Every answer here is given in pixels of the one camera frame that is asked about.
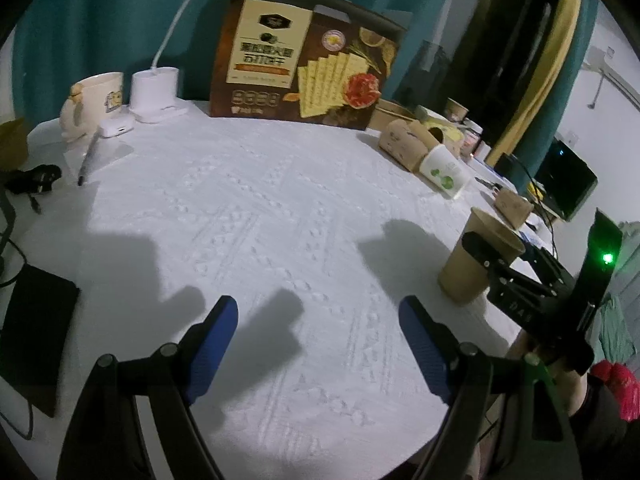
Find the black flat device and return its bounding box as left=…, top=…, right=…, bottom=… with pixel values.
left=1, top=264, right=80, bottom=418

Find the brown cracker box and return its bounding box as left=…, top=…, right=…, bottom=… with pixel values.
left=209, top=0, right=399, bottom=130

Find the person's right hand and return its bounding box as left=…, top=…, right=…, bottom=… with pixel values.
left=506, top=330, right=588, bottom=416

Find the white paper cup green logo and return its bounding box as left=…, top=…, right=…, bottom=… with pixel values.
left=419, top=145, right=472, bottom=200

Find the speckled brown paper cup lying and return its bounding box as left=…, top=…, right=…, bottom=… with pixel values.
left=378, top=119, right=442, bottom=172

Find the white desk lamp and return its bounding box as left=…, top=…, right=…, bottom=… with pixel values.
left=128, top=0, right=192, bottom=124

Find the white earbuds case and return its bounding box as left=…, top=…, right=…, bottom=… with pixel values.
left=98, top=114, right=134, bottom=139

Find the grey pen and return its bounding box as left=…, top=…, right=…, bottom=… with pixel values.
left=77, top=131, right=101, bottom=186

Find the black cable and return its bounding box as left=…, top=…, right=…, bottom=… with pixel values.
left=0, top=162, right=64, bottom=291

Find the plain brown paper cup lying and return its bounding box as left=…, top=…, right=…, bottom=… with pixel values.
left=408, top=120, right=446, bottom=150

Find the cream ceramic mug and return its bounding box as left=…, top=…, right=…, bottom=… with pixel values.
left=60, top=72, right=124, bottom=143

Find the white patterned tablecloth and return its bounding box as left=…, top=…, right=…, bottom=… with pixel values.
left=1, top=108, right=518, bottom=479

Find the brown paper cup with leaf print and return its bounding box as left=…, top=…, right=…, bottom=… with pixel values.
left=438, top=207, right=525, bottom=304

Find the black monitor box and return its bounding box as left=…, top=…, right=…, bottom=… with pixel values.
left=535, top=139, right=598, bottom=221

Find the yellow sponge block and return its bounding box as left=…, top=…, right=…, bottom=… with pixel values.
left=425, top=118, right=464, bottom=151

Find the upright brown cup far back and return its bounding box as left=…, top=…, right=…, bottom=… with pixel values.
left=444, top=98, right=469, bottom=122

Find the brown paper cup near edge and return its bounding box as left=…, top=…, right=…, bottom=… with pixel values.
left=494, top=188, right=534, bottom=230

